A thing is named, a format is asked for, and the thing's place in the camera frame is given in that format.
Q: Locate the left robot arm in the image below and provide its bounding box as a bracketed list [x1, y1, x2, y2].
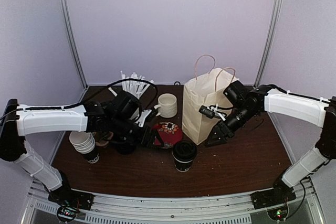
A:
[1, 91, 165, 205]

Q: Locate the right corner metal post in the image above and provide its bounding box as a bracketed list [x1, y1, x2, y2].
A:
[254, 0, 283, 87]

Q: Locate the cream ceramic mug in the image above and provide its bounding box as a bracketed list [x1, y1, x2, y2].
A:
[154, 93, 177, 119]

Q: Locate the black paper coffee cup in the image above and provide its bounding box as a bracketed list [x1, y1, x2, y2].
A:
[173, 156, 195, 172]

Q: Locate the cream paper bag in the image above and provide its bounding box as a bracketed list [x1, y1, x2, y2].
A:
[182, 67, 239, 145]

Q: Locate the stack of paper cups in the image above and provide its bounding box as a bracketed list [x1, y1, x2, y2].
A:
[69, 131, 100, 164]

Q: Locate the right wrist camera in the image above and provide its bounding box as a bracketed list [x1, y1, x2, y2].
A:
[199, 105, 227, 121]

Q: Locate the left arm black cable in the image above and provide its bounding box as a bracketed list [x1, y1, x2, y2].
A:
[0, 76, 159, 127]

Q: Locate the black plastic cup lid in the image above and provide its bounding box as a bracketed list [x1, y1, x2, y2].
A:
[172, 141, 197, 162]

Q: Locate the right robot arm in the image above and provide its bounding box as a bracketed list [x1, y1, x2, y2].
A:
[204, 81, 335, 204]

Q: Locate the red floral plate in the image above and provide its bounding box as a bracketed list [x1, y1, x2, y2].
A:
[150, 121, 183, 149]

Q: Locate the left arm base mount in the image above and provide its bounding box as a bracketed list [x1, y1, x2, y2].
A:
[48, 190, 94, 223]

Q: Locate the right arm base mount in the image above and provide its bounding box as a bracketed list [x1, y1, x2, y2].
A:
[250, 188, 296, 222]

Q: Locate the cardboard cup carrier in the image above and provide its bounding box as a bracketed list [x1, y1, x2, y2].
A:
[92, 132, 113, 147]

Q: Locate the aluminium front rail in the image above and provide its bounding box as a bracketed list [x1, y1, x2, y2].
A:
[19, 179, 327, 223]

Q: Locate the corner metal post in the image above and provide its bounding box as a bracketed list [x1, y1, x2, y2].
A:
[60, 0, 88, 90]
[254, 0, 283, 87]

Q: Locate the left corner metal post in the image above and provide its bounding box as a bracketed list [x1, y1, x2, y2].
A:
[60, 0, 88, 90]

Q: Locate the wrapped white straws bundle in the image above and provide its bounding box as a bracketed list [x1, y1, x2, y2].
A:
[120, 70, 150, 99]

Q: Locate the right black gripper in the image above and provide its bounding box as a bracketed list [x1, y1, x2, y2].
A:
[204, 104, 258, 147]

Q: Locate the stack of black lids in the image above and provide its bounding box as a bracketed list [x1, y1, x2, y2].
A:
[114, 142, 136, 155]

